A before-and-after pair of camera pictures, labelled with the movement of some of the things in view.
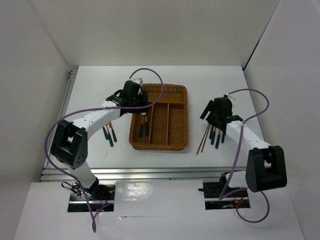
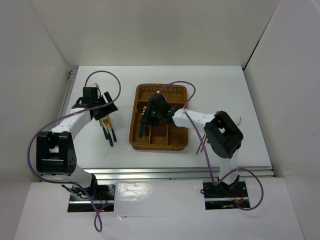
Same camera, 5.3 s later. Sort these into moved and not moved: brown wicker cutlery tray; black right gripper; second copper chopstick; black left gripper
Moved: black right gripper; black left gripper
Not moved: brown wicker cutlery tray; second copper chopstick
